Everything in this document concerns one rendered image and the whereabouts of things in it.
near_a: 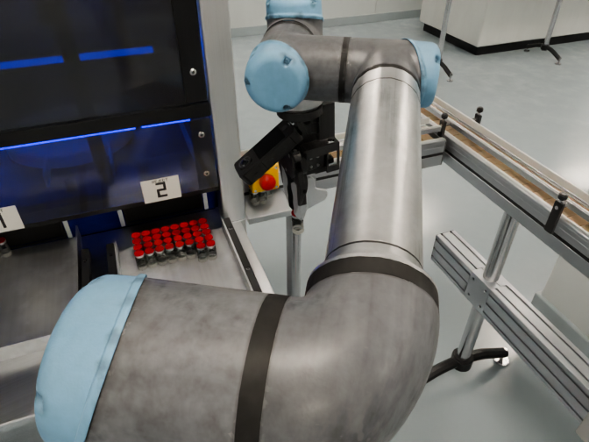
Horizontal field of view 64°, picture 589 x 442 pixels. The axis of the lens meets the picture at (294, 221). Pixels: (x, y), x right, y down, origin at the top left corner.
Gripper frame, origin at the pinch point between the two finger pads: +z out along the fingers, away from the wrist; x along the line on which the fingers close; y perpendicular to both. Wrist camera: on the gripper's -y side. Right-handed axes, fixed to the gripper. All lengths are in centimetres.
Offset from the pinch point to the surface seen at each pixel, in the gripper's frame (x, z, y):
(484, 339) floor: 24, 120, 90
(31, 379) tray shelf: 2, 22, -52
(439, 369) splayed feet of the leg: 13, 106, 58
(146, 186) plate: 33.4, 8.5, -23.1
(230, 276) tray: 13.4, 24.4, -11.4
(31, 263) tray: 35, 22, -53
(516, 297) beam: 4, 63, 72
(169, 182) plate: 33.2, 9.0, -18.0
